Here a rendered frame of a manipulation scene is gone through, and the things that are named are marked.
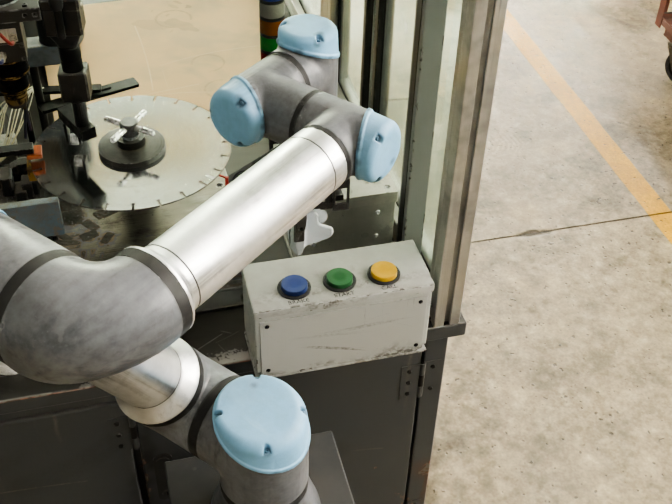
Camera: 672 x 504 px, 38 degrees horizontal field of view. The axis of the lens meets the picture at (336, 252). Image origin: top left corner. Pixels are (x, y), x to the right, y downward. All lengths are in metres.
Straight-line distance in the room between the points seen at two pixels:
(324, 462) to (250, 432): 0.27
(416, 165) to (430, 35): 0.23
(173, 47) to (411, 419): 1.06
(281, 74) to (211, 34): 1.26
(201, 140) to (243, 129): 0.56
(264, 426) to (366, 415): 0.60
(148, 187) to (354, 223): 0.35
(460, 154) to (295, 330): 0.36
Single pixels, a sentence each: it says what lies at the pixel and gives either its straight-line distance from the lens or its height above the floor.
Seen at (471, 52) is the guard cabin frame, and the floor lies 1.26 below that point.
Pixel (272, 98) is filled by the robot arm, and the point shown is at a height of 1.31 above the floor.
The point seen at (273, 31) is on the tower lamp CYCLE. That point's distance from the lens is 1.73.
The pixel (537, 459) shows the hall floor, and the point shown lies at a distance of 2.44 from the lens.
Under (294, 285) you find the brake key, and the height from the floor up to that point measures 0.91.
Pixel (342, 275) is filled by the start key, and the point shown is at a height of 0.91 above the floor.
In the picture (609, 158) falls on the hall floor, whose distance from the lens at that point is 3.42.
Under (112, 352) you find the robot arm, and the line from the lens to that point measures 0.86.
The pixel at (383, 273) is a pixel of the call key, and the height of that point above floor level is 0.91.
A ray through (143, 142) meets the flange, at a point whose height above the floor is 0.97.
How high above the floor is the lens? 1.90
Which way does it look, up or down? 41 degrees down
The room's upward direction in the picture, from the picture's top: 2 degrees clockwise
